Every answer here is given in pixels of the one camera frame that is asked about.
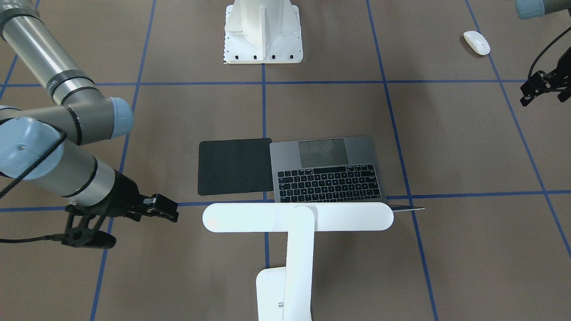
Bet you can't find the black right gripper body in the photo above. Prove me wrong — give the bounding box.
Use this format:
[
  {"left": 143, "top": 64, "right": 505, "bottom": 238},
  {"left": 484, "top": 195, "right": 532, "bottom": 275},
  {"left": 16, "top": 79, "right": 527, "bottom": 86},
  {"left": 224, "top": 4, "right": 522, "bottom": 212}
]
[{"left": 101, "top": 171, "right": 147, "bottom": 221}]

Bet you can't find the black cloth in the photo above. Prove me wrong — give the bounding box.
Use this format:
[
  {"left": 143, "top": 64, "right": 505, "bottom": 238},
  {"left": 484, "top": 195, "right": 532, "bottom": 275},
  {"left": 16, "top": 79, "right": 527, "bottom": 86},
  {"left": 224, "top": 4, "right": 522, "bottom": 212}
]
[{"left": 197, "top": 138, "right": 273, "bottom": 196}]

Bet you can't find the grey laptop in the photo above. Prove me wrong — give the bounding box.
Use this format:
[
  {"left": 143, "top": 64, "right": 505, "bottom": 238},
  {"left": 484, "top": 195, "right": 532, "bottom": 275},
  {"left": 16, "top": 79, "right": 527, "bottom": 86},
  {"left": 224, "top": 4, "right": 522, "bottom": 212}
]
[{"left": 269, "top": 136, "right": 426, "bottom": 212}]

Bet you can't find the white computer mouse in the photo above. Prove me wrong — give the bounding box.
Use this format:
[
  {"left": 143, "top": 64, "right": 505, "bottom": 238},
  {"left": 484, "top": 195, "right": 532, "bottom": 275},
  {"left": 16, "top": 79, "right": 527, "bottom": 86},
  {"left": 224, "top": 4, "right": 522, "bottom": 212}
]
[{"left": 463, "top": 30, "right": 491, "bottom": 56}]

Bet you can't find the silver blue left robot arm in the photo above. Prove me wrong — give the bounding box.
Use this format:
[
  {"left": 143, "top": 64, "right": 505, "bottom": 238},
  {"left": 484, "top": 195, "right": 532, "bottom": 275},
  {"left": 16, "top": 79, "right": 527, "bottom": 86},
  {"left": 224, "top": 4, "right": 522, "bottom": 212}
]
[{"left": 515, "top": 0, "right": 571, "bottom": 20}]

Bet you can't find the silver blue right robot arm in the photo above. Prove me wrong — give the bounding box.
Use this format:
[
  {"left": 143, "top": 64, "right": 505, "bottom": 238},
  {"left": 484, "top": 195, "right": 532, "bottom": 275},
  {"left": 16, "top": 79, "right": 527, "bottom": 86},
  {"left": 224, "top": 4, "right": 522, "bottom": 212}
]
[{"left": 1, "top": 0, "right": 179, "bottom": 222}]

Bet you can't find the white desk lamp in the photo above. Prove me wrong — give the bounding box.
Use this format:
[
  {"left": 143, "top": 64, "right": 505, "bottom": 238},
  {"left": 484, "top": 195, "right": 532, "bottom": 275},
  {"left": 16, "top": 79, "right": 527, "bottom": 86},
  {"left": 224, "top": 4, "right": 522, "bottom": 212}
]
[{"left": 203, "top": 202, "right": 394, "bottom": 321}]

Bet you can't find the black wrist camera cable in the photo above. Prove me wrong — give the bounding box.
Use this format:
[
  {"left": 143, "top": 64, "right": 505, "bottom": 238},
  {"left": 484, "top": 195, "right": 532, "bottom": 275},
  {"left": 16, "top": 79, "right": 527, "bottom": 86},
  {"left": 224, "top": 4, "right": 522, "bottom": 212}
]
[{"left": 0, "top": 129, "right": 67, "bottom": 244}]

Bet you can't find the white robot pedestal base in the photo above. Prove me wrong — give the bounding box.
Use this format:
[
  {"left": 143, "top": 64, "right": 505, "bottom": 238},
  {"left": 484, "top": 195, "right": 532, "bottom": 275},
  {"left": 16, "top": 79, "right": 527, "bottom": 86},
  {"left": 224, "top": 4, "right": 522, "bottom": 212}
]
[{"left": 223, "top": 0, "right": 304, "bottom": 64}]

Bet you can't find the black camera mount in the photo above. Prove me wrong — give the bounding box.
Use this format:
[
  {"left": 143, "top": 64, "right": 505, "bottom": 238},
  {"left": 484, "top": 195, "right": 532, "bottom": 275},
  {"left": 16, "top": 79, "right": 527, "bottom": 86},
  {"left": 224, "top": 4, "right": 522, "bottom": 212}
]
[{"left": 520, "top": 45, "right": 571, "bottom": 107}]

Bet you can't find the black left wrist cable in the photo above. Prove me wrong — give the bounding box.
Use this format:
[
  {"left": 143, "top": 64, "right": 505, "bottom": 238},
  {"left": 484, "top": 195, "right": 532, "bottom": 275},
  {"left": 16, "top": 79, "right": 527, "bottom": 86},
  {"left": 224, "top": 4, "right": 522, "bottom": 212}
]
[{"left": 527, "top": 28, "right": 571, "bottom": 81}]

